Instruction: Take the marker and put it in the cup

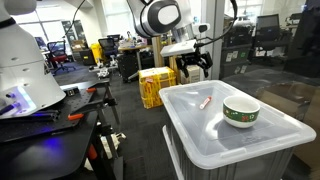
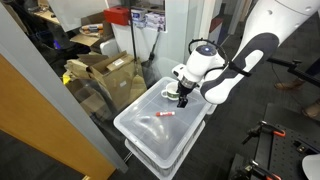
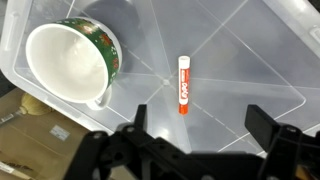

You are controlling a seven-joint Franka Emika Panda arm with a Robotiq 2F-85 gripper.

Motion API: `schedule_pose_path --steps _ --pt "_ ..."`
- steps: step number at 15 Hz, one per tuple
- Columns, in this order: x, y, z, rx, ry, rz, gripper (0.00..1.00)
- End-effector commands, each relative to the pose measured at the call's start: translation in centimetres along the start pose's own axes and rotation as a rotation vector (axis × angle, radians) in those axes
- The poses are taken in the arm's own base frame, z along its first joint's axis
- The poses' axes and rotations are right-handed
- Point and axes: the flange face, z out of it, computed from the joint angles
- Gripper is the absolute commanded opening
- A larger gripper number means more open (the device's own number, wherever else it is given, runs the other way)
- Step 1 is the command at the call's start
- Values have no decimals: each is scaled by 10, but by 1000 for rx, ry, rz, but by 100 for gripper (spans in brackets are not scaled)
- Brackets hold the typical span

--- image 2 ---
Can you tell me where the red and white marker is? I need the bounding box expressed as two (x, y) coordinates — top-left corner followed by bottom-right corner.
(155, 111), (175, 117)

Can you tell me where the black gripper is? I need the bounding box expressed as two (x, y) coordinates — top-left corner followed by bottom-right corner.
(177, 82), (194, 108)

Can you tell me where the clear plastic bin lid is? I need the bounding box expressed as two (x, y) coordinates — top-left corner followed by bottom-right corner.
(114, 77), (210, 160)

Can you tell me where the large brown cardboard box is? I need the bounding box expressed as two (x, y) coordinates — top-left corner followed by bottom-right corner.
(66, 51), (146, 110)

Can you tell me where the orange handled black clamp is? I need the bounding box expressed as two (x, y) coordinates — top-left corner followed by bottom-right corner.
(241, 121), (286, 145)

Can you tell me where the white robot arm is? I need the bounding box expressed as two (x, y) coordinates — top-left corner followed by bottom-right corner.
(177, 0), (320, 108)

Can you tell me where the white and green cup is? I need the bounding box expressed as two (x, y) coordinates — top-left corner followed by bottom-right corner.
(161, 82), (179, 101)

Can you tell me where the black perforated robot table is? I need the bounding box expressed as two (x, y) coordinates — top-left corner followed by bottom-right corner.
(229, 103), (320, 180)

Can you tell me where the red box on shelf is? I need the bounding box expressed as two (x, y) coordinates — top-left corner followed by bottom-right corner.
(103, 6), (129, 26)

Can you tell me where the grey plastic storage bin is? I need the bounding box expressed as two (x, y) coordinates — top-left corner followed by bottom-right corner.
(125, 121), (205, 180)

